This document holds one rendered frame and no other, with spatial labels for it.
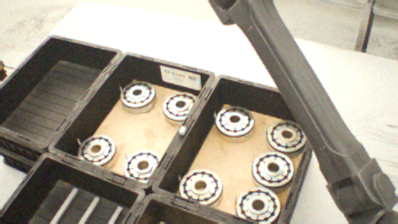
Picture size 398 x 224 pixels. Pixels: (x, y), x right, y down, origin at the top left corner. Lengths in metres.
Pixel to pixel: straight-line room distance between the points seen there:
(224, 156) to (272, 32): 0.53
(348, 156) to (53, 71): 1.07
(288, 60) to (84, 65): 0.92
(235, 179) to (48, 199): 0.48
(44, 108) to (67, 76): 0.14
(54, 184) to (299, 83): 0.73
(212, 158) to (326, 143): 0.51
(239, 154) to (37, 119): 0.61
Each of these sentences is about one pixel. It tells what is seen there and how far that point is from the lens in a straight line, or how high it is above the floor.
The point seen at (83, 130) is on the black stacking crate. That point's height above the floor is 0.87.
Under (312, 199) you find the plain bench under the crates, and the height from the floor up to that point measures 0.70.
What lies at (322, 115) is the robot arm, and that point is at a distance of 0.62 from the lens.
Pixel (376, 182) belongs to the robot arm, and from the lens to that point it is 0.62.
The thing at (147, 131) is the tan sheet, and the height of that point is 0.83.
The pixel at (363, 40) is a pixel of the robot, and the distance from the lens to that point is 1.77.
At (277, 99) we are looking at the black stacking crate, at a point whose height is 0.90.
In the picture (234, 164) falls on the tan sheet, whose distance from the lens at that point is 1.07.
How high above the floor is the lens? 1.71
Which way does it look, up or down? 48 degrees down
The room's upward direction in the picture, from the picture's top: 7 degrees counter-clockwise
